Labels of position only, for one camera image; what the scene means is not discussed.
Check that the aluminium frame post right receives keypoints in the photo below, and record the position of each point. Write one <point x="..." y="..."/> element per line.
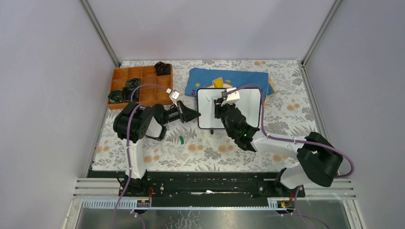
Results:
<point x="305" y="73"/>

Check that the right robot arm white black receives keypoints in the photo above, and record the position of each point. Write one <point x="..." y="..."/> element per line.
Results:
<point x="318" y="160"/>

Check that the dark rolled sock with green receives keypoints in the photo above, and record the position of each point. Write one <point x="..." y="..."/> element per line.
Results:
<point x="132" y="83"/>

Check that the black rolled sock middle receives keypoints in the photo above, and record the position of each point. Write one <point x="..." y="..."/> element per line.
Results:
<point x="126" y="94"/>

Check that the blue green rolled sock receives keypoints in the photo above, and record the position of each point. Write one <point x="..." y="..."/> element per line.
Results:
<point x="115" y="97"/>

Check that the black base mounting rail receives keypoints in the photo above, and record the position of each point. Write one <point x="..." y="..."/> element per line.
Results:
<point x="172" y="185"/>

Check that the blue cartoon print cloth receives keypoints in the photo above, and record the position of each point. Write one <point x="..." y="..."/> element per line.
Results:
<point x="205" y="78"/>

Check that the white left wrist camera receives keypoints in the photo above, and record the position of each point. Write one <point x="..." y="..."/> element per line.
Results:
<point x="173" y="95"/>

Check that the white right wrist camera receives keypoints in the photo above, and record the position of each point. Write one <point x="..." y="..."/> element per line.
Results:
<point x="230" y="96"/>

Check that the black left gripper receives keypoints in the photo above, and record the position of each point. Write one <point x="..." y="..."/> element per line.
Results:
<point x="187" y="113"/>

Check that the slotted grey cable duct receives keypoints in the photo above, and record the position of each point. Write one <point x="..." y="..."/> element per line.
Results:
<point x="206" y="203"/>

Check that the dark rolled sock with orange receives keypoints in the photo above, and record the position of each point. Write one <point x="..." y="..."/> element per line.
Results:
<point x="162" y="68"/>

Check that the white board with black frame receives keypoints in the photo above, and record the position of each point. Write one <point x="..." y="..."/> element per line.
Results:
<point x="208" y="110"/>

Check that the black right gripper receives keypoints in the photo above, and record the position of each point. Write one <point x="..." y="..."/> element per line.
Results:
<point x="218" y="108"/>

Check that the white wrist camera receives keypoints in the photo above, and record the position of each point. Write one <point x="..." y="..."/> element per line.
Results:
<point x="230" y="96"/>
<point x="173" y="95"/>

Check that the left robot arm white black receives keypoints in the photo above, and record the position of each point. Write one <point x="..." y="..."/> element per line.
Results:
<point x="137" y="121"/>

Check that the wooden compartment tray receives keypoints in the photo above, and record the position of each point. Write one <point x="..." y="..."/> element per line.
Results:
<point x="152" y="87"/>

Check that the floral patterned tablecloth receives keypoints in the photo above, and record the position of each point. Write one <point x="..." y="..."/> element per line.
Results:
<point x="287" y="112"/>

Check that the aluminium frame post left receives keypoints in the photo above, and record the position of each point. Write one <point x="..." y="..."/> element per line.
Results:
<point x="88" y="10"/>

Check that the aluminium frame post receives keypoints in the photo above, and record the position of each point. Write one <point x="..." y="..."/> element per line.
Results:
<point x="88" y="10"/>
<point x="305" y="73"/>

